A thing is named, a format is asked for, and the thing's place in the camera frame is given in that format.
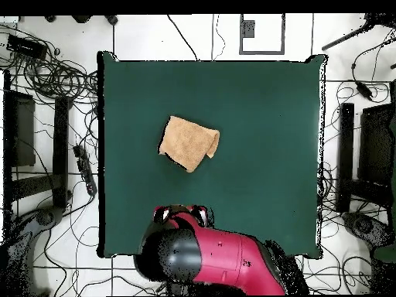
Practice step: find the orange terry towel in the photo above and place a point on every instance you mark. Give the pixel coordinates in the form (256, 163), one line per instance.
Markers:
(185, 142)

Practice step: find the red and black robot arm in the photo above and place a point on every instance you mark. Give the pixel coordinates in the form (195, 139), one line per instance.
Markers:
(222, 253)

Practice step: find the grey square floor frame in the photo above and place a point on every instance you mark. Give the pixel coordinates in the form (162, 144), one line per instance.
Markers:
(282, 34)

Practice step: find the black tripod leg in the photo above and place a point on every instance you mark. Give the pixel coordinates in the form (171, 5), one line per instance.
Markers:
(346, 37)

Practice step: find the black power strip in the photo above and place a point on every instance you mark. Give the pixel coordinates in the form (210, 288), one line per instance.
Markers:
(85, 170)

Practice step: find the dark green table cloth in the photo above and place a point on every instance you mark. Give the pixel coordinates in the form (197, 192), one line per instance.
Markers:
(247, 123)

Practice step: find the black metal stand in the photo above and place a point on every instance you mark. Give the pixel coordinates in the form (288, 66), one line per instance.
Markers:
(346, 154)
(60, 148)

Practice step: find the black power adapter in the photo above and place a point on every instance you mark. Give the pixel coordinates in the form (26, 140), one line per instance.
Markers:
(364, 90)

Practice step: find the black electronics box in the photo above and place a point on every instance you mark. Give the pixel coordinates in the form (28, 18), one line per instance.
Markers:
(26, 46)

